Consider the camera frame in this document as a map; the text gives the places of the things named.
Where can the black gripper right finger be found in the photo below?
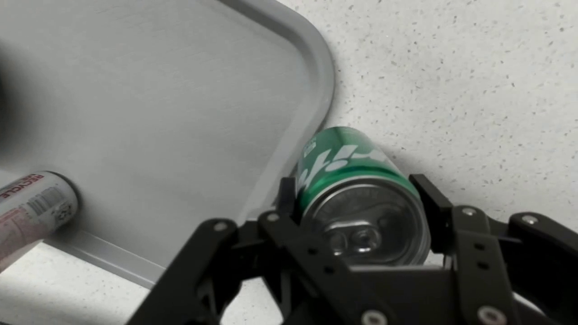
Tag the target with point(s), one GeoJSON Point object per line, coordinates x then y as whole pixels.
{"type": "Point", "coordinates": [482, 264]}

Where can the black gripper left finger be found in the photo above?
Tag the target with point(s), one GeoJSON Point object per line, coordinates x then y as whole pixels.
{"type": "Point", "coordinates": [241, 271]}

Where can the green soda can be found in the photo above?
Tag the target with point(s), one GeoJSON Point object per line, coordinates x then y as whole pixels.
{"type": "Point", "coordinates": [350, 174]}

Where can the white red soda can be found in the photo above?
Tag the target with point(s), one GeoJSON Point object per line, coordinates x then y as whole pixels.
{"type": "Point", "coordinates": [37, 208]}

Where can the grey plastic tray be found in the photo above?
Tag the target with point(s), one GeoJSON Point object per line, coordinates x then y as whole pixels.
{"type": "Point", "coordinates": [151, 120]}

